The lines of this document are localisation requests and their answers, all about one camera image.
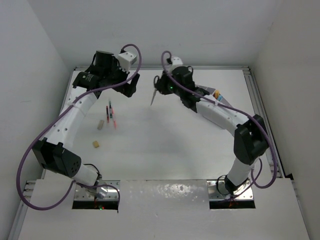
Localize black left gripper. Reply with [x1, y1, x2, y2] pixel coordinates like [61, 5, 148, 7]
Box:
[103, 59, 138, 97]

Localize small black handled scissors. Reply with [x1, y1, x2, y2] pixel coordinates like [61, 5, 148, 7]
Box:
[150, 75, 160, 106]

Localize green pen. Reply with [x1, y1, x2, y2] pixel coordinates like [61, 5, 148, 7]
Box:
[108, 100, 113, 119]

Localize pink pen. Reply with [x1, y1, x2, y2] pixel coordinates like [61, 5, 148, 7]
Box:
[110, 107, 117, 129]

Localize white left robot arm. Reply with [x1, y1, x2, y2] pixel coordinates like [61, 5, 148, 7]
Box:
[32, 50, 140, 186]

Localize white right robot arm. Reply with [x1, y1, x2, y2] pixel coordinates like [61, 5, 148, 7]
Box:
[153, 66, 269, 195]

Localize white purple desk organizer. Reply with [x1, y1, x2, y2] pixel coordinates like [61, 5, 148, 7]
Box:
[196, 85, 232, 107]

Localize beige eraser stick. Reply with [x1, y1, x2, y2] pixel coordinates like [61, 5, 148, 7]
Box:
[97, 120, 105, 130]

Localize small yellow eraser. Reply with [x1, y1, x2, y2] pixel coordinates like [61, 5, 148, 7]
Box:
[92, 140, 100, 148]

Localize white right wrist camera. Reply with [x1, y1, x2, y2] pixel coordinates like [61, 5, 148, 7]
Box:
[166, 56, 184, 73]

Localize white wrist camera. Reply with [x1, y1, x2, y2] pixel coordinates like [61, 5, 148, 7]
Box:
[117, 51, 137, 72]
[166, 56, 184, 73]

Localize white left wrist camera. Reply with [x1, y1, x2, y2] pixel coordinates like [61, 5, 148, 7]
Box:
[117, 51, 137, 72]

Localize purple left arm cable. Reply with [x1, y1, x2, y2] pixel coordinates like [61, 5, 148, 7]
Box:
[16, 43, 143, 211]

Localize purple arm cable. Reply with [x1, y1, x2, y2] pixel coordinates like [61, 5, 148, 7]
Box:
[16, 43, 143, 211]
[161, 50, 278, 201]

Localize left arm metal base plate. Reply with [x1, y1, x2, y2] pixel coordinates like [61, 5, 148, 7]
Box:
[74, 180, 121, 201]

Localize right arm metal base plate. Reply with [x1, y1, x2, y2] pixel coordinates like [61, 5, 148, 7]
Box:
[206, 179, 254, 202]

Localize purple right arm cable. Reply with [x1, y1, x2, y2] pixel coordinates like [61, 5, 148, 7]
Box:
[161, 50, 278, 201]

